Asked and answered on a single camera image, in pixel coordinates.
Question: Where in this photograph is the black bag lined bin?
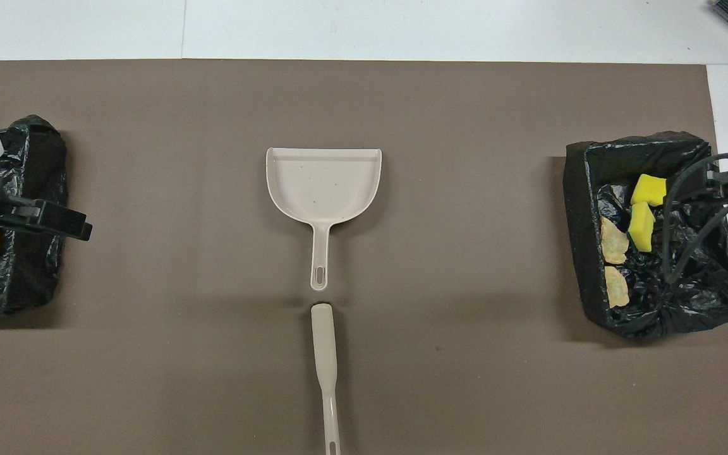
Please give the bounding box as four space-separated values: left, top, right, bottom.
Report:
0 114 69 318
562 131 728 342

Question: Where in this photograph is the beige plastic dustpan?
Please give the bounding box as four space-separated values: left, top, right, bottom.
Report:
265 147 383 292

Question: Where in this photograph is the brown table mat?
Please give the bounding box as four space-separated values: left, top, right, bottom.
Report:
0 59 728 455

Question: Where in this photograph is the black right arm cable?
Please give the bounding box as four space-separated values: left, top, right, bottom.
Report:
662 150 728 284

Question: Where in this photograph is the croissant piece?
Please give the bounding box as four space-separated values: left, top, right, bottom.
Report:
600 215 630 265
604 265 631 309

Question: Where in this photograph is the yellow green-backed sponge piece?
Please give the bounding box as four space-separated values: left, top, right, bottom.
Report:
628 201 657 253

